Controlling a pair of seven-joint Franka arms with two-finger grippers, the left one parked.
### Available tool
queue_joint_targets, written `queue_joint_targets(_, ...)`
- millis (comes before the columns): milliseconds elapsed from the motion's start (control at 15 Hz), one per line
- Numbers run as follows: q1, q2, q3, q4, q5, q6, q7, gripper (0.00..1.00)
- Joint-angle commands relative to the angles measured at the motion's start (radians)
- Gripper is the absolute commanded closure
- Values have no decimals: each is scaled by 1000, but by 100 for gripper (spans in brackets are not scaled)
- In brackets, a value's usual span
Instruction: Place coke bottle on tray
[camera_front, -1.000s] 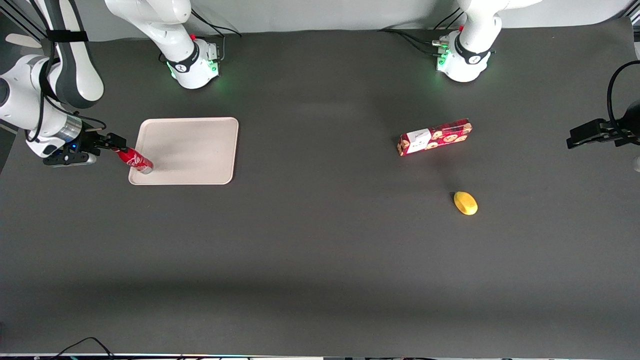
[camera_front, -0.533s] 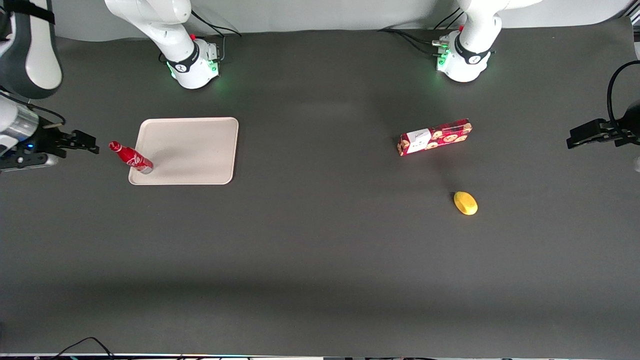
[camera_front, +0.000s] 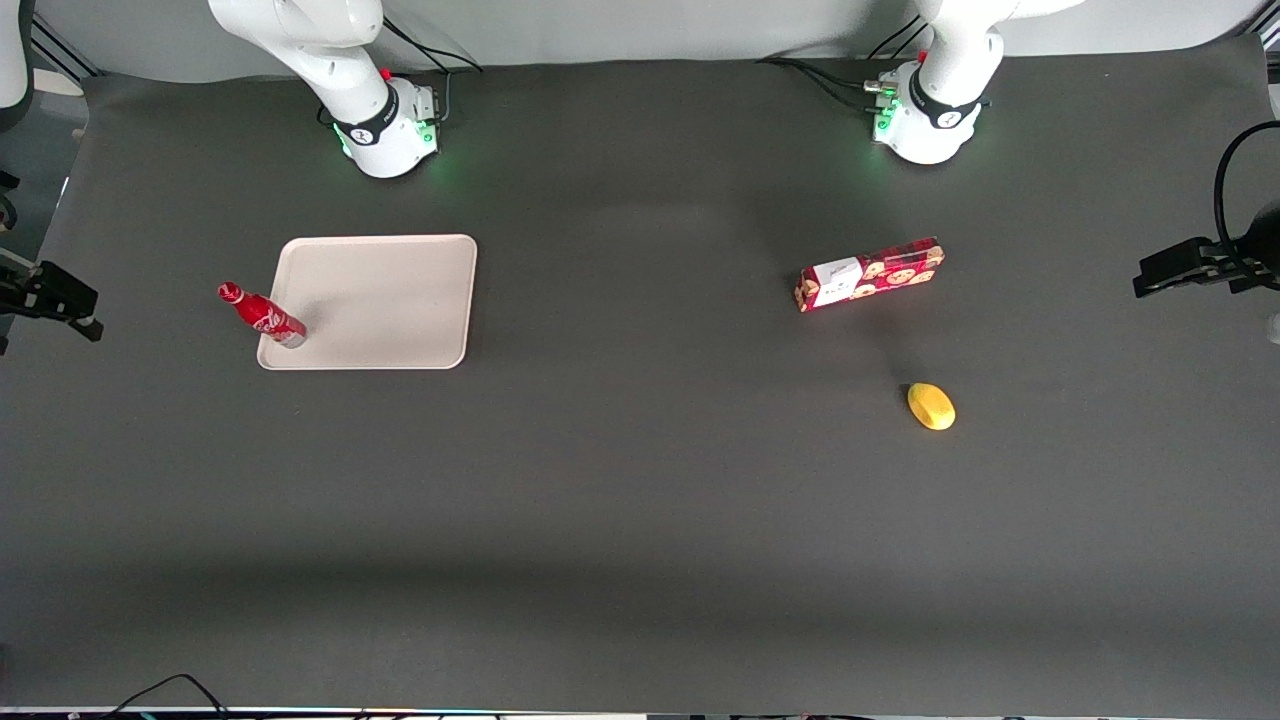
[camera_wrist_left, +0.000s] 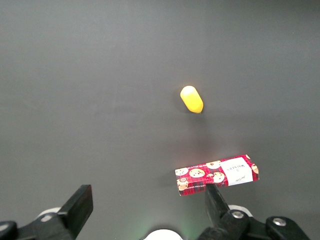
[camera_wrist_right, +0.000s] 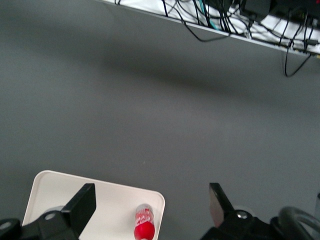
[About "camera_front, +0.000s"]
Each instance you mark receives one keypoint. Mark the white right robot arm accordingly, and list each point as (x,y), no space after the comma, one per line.
(330,60)

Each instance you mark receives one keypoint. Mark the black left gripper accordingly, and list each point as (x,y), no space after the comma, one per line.
(1262,244)

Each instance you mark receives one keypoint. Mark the white paper piece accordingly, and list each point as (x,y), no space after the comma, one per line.
(60,84)

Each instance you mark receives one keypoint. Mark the beige rectangular plastic tray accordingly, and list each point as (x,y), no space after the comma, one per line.
(380,302)

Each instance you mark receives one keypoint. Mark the dark grey table mat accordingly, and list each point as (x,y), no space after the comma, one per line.
(640,520)

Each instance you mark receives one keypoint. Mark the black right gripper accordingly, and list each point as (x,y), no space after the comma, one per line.
(38,291)

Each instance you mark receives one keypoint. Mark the red cookie box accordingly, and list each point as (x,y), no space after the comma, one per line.
(870,275)

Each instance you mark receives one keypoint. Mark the red coke bottle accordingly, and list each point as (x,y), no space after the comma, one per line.
(264,316)

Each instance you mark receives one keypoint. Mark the yellow lemon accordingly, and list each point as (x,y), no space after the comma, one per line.
(931,406)

